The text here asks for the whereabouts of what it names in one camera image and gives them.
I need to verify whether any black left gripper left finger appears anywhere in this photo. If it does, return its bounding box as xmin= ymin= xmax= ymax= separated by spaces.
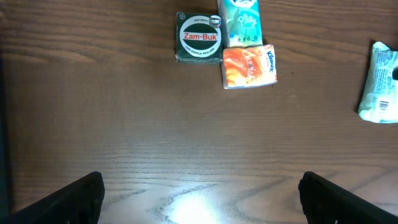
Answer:
xmin=1 ymin=171 xmax=105 ymax=224

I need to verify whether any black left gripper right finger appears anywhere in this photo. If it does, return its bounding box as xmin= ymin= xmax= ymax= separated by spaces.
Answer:
xmin=298 ymin=171 xmax=397 ymax=224

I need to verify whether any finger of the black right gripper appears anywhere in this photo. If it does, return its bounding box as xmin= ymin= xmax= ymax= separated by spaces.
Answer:
xmin=392 ymin=69 xmax=398 ymax=80

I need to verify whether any light blue wipes pack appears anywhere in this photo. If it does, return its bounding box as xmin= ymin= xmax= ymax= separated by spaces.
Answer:
xmin=358 ymin=42 xmax=397 ymax=124

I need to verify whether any orange tissue pack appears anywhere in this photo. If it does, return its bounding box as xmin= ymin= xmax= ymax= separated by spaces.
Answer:
xmin=221 ymin=44 xmax=277 ymax=89

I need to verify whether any teal tissue pack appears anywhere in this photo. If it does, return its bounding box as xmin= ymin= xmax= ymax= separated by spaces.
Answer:
xmin=217 ymin=0 xmax=263 ymax=48

